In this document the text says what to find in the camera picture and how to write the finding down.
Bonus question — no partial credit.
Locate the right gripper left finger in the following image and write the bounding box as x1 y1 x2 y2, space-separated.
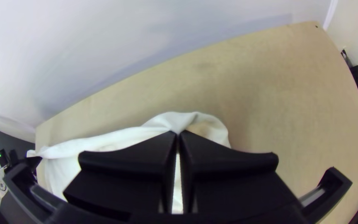
63 130 178 222

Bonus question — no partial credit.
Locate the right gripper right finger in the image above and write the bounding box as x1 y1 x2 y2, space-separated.
179 130 298 214

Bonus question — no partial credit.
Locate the white t-shirt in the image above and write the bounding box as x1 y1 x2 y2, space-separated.
27 111 232 215

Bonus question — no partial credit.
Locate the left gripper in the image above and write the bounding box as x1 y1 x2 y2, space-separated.
10 149 43 171

